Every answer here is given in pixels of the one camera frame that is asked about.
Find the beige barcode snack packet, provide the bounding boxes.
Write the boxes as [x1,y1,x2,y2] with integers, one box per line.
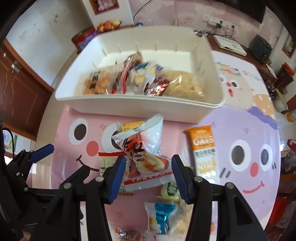
[98,152,134,196]

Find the green rice cake packet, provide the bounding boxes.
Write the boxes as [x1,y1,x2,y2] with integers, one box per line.
[157,181,181,203]

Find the red white sausage packet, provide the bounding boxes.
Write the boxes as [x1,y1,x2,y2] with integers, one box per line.
[112,114,174,192]

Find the orange white oats bar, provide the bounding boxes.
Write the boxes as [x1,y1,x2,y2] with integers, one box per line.
[185,125,220,184]

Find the blue snack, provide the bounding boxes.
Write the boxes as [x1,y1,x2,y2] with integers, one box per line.
[144,202,177,235]

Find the clear tray yellow biscuits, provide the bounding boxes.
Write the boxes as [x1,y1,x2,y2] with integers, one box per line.
[82,69,114,95]

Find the clear bag pale chips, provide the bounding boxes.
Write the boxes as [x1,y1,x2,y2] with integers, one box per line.
[164,70,205,101]

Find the brown red chocolate packet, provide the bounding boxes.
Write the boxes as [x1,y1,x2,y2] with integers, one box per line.
[144,77,170,96]

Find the dark jerky red packet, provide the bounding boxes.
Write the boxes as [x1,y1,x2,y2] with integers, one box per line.
[111,51,143,94]

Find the clear bag puffed snacks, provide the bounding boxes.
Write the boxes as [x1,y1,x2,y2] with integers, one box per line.
[171,200,193,240]

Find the small yellow cube snack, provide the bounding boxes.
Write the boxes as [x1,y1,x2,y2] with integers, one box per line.
[120,121,144,132]

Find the pale purple bread packet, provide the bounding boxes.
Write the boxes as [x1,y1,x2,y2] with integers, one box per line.
[127,61,164,87]

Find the cartoon monster tablecloth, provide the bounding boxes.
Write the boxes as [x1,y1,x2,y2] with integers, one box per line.
[50,51,280,227]

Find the brown wooden door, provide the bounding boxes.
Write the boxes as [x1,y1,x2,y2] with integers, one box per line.
[1,40,54,141]

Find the red round biscuit tin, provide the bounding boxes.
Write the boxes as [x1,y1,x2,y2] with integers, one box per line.
[71,27,97,53]

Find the white plastic storage bin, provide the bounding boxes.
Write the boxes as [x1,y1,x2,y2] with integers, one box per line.
[55,26,225,123]

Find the red lidded brown container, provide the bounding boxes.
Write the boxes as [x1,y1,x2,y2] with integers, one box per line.
[273,62,295,91]

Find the white set-top box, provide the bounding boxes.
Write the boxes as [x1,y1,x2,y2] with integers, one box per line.
[213,35,247,56]

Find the fruit bowl with apples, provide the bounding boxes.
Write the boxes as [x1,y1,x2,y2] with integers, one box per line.
[96,20,122,34]

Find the dark green air fryer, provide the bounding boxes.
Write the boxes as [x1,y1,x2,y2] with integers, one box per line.
[248,35,272,63]

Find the pink dumbbell pair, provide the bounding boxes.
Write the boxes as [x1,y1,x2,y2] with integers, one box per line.
[97,0,115,11]

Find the white wall power strip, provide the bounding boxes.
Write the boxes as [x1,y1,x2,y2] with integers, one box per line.
[202,14,233,29]

